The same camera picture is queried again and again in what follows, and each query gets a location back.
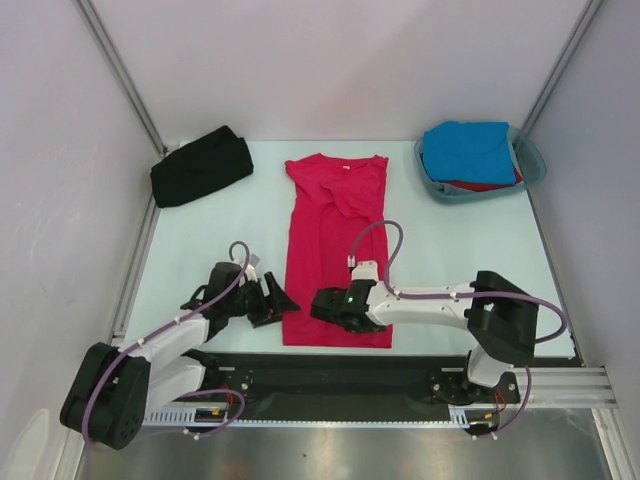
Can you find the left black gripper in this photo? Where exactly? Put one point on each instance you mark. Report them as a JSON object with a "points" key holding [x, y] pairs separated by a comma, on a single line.
{"points": [[266, 312]]}

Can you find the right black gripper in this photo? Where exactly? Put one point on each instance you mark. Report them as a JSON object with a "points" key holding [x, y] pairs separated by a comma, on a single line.
{"points": [[382, 328]]}

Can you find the pink t shirt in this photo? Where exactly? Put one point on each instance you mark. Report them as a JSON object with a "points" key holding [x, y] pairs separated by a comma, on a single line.
{"points": [[336, 199]]}

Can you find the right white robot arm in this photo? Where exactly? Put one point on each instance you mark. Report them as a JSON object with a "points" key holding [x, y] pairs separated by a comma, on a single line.
{"points": [[498, 315]]}

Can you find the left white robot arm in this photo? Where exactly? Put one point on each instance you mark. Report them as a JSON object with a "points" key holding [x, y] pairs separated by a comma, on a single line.
{"points": [[170, 347]]}

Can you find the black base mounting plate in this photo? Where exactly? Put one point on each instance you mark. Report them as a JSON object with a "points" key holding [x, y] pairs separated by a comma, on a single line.
{"points": [[376, 408]]}

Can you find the folded black t shirt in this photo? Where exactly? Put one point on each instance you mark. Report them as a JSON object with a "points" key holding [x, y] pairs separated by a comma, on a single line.
{"points": [[201, 167]]}

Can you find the red t shirt in basket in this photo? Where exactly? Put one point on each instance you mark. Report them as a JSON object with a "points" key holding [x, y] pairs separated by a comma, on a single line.
{"points": [[483, 187]]}

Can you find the blue t shirt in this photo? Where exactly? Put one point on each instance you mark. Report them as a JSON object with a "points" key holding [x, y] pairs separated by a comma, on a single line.
{"points": [[470, 152]]}

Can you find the teal plastic basket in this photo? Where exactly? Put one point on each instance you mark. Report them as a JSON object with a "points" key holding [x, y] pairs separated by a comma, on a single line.
{"points": [[526, 158]]}

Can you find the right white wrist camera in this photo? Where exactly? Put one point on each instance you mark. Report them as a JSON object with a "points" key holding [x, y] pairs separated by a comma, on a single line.
{"points": [[362, 270]]}

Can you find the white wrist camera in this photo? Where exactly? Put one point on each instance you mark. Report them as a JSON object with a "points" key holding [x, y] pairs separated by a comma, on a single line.
{"points": [[362, 270], [251, 274]]}

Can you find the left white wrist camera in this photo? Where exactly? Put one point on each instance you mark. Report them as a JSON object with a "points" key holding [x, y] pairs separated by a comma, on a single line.
{"points": [[251, 274]]}

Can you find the left slotted cable duct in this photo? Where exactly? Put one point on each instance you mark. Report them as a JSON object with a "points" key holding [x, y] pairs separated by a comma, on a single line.
{"points": [[187, 416]]}

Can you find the slotted cable duct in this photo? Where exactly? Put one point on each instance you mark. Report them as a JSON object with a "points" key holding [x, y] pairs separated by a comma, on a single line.
{"points": [[475, 415], [187, 416]]}

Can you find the right slotted cable duct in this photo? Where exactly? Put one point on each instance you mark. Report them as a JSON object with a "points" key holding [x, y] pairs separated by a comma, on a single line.
{"points": [[475, 415]]}

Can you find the aluminium front frame rail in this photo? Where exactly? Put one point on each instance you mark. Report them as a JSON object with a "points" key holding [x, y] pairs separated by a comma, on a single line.
{"points": [[565, 387]]}

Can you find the right aluminium corner post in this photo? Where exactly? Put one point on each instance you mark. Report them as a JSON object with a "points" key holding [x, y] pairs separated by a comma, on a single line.
{"points": [[579, 32]]}

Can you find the aluminium corner post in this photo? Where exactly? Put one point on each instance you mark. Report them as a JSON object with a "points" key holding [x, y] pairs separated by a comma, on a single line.
{"points": [[108, 49], [579, 32]]}

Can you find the left aluminium corner post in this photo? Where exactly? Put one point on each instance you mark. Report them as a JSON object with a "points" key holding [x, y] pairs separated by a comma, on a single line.
{"points": [[108, 49]]}

